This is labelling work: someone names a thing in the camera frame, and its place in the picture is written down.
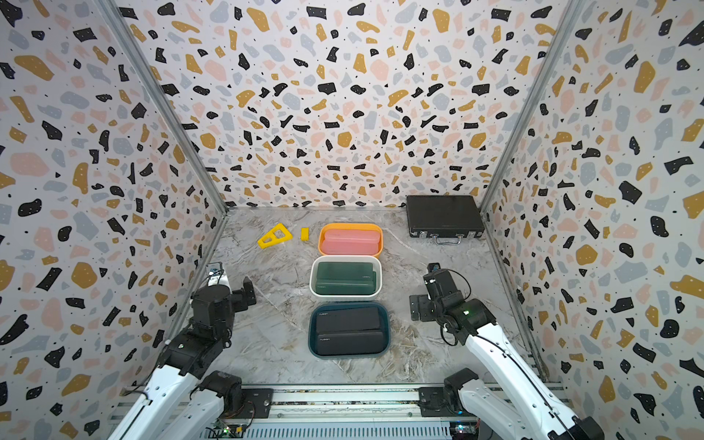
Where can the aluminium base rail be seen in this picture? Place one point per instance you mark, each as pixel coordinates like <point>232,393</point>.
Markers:
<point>343,405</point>

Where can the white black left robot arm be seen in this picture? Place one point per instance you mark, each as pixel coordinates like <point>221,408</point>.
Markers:
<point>170,374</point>

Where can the yellow triangular ruler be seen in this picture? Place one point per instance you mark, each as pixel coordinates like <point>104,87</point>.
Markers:
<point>275,236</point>

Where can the pink pencil case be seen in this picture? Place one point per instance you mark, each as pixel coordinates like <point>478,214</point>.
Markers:
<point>351,242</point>

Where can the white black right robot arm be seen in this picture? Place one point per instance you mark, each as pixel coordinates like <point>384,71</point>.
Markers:
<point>511,379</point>

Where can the green pencil case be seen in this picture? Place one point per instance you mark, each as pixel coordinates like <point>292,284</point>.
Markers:
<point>345,278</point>

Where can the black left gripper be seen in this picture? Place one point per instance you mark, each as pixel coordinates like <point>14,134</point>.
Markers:
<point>241,302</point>

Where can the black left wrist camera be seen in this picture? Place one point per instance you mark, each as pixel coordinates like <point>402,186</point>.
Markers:
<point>217,275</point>

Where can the teal storage box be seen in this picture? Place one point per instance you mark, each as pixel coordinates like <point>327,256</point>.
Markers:
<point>385,326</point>

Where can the black briefcase with metal latches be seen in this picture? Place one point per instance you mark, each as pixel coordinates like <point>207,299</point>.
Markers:
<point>443,216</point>

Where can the dark grey pencil case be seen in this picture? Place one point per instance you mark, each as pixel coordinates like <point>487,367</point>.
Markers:
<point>368,342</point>
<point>348,320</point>

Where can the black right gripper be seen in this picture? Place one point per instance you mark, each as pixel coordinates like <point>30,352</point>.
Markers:
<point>423,301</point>

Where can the white storage box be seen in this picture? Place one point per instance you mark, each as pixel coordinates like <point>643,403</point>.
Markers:
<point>373,260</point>

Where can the yellow storage box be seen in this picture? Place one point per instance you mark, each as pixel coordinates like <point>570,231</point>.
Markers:
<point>362,226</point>

